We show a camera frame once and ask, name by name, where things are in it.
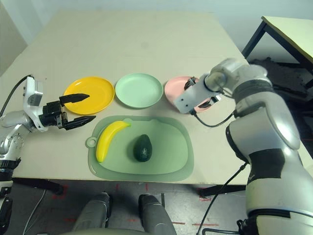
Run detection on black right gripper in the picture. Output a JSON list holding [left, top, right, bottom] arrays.
[[183, 76, 201, 91]]

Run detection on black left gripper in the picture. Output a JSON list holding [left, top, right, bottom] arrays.
[[40, 93, 97, 131]]

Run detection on yellow toy banana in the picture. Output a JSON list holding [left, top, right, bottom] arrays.
[[96, 120, 132, 163]]

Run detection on dark green toy avocado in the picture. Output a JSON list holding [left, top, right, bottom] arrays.
[[133, 134, 154, 163]]

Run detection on pink plastic plate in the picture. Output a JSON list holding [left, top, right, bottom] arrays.
[[164, 76, 217, 115]]

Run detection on yellow plastic plate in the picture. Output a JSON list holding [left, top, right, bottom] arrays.
[[63, 76, 115, 115]]

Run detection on mint green plastic plate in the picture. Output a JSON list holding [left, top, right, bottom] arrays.
[[114, 72, 164, 109]]

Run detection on green silicone cutting mat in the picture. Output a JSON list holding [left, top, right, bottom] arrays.
[[85, 115, 195, 182]]

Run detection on black table leg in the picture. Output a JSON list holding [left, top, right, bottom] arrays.
[[199, 185, 246, 199], [12, 178, 63, 195]]

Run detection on beige partition board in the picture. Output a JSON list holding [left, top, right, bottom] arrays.
[[0, 3, 28, 76]]

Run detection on grey left robot leg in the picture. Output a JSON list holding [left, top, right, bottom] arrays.
[[73, 192, 113, 232]]

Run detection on grey robot leg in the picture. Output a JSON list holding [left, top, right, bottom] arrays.
[[73, 192, 113, 232], [138, 194, 177, 235]]

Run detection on beige side table black legs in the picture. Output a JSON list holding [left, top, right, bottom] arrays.
[[242, 16, 313, 94]]

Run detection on grey robot torso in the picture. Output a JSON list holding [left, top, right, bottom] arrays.
[[60, 226, 152, 235]]

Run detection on grey right robot leg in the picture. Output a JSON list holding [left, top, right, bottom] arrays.
[[138, 194, 177, 235]]

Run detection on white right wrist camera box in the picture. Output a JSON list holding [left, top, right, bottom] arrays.
[[175, 75, 216, 114]]

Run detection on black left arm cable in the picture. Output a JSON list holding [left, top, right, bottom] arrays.
[[0, 74, 32, 116]]

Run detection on white floor cable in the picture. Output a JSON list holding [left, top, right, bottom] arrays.
[[23, 188, 47, 235]]

